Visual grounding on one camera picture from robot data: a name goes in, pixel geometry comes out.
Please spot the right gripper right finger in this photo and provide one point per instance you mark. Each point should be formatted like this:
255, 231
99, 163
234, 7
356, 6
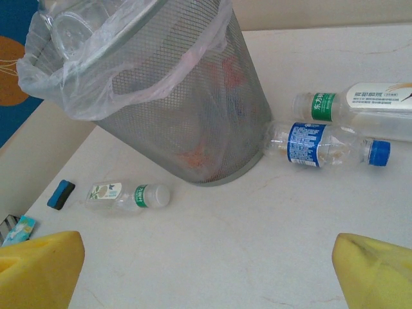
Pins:
376, 277

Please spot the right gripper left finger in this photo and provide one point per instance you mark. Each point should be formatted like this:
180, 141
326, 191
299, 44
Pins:
38, 273

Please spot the small bottle tree label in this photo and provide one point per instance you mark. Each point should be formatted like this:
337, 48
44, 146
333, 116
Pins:
106, 193

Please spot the clear bottle blue label cap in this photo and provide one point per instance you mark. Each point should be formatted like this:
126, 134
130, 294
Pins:
304, 145

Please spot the clear bottle white crane label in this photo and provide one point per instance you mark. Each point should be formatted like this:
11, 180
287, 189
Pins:
370, 103

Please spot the clear plastic trash bin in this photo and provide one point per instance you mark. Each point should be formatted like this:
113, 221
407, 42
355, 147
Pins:
193, 112

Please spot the clear plastic bin liner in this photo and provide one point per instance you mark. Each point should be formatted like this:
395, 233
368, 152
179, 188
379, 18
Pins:
80, 96

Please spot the wet wipes packet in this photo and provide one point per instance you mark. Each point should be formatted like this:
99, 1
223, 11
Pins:
21, 228

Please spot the blue whiteboard eraser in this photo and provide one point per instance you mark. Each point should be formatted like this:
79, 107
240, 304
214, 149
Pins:
59, 196

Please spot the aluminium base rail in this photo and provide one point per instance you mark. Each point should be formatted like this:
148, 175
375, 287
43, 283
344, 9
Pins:
7, 223

